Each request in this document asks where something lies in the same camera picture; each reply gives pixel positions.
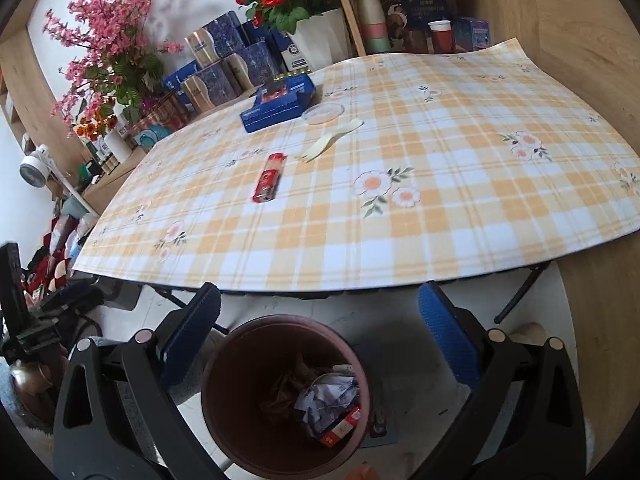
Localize row of small brown bottles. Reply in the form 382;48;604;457
92;152;118;176

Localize stack of pastel cups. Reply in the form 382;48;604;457
356;0;393;55

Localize white desk fan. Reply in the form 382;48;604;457
20;144;101;218

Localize red white checkered cloth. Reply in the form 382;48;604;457
25;215;96;291

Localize white faceted flower pot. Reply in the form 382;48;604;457
286;7;351;72

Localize cream plastic spoon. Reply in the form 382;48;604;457
299;118;365;163

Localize red paper cup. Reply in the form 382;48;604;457
428;20;456;54

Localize maroon plastic bin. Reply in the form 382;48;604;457
200;315;373;478

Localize red white cigarette box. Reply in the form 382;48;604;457
320;406;363;448

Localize black flat appliance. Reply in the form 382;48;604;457
100;275;146;311

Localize purple box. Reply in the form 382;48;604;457
454;16;493;52

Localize person's left hand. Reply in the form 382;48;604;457
10;360;53;399

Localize flat blue box with handle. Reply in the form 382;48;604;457
162;60;201;93

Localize blue white round-logo box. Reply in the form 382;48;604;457
272;30;313;73

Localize dark blue picture box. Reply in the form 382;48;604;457
380;0;451;56

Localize narrow wooden side shelf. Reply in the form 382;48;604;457
0;25;61;161

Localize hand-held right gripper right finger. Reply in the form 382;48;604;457
410;280;587;480

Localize small dark blue box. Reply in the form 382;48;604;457
242;20;273;46

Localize brown cup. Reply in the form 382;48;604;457
407;27;431;54

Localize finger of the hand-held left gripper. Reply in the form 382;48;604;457
42;280;106;318

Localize white blister pack card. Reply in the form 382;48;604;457
294;372;361;438

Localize clear plastic lid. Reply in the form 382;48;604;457
301;102;346;125

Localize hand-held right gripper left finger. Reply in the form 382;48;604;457
52;282;228;480

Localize corrugated striped planter box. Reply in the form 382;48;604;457
124;92;191;153

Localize blue white carton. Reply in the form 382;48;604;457
240;74;316;134

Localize orange artificial flowers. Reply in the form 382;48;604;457
75;110;118;141

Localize white ribbed vase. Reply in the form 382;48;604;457
105;127;132;163

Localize pink artificial blossom plant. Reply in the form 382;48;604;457
42;0;186;126

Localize red wrapper stick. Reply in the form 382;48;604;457
253;154;287;204

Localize wooden shelf unit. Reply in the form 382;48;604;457
327;0;501;58

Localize blue gold gift box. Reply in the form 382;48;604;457
185;10;248;68
180;65;241;115
225;41;281;90

